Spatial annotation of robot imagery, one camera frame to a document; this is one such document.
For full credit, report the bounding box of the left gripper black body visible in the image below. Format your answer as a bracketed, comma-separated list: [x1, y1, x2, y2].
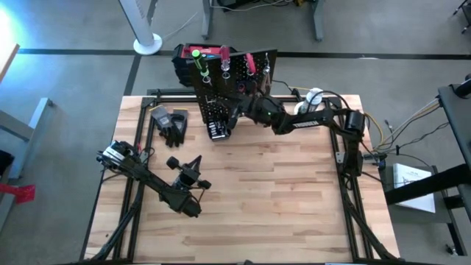
[165, 155, 213, 197]

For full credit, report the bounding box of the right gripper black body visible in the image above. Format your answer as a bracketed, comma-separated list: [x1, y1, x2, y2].
[227, 93, 288, 130]

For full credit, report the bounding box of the red black tool bag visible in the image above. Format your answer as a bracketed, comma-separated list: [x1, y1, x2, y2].
[171, 43, 236, 88]

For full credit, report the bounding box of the white tape roll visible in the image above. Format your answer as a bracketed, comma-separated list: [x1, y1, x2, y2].
[293, 101, 312, 116]

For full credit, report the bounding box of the grey cable bundle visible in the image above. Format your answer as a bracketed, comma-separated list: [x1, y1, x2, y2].
[389, 97, 442, 133]

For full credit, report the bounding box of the black chair base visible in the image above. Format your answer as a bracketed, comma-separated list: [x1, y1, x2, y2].
[452, 0, 471, 35]

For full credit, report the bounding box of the grey side table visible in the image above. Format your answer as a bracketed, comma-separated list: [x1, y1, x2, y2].
[378, 163, 461, 226]

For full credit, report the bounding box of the black aluminium extrusion frame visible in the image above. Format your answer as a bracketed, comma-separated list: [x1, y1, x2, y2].
[79, 88, 400, 264]

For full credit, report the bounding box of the black metal stand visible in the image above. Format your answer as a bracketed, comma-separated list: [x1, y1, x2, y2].
[384, 73, 471, 207]

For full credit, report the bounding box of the grey metal bench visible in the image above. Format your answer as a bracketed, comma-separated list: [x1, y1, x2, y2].
[0, 97, 56, 181]

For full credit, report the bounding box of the wooden board edge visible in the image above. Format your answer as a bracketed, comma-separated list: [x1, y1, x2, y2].
[0, 43, 21, 82]

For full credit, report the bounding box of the clear red handle screwdriver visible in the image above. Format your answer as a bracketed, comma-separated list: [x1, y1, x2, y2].
[219, 46, 232, 80]

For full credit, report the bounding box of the white paper booklet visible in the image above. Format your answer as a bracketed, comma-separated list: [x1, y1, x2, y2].
[392, 163, 437, 214]

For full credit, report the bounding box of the white cap plastic bottle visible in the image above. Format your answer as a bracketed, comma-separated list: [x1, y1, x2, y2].
[301, 87, 325, 113]

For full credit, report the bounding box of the white tower fan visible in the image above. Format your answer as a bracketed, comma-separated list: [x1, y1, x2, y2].
[118, 0, 163, 56]

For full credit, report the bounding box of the grey desk leg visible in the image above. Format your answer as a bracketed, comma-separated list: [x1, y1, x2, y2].
[201, 0, 216, 40]
[311, 0, 325, 41]

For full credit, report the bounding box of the black socket set tray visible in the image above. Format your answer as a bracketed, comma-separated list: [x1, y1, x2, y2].
[206, 118, 232, 141]

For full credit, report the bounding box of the green black handle screwdriver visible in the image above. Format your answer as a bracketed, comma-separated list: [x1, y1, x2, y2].
[191, 49, 211, 84]

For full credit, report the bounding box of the black metal pegboard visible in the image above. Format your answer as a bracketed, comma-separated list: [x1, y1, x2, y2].
[185, 49, 279, 124]

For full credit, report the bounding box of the grey black work glove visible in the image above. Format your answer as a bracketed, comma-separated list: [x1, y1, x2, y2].
[150, 106, 174, 130]

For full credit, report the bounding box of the red flat object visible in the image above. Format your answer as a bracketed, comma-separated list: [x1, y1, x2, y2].
[0, 183, 37, 204]

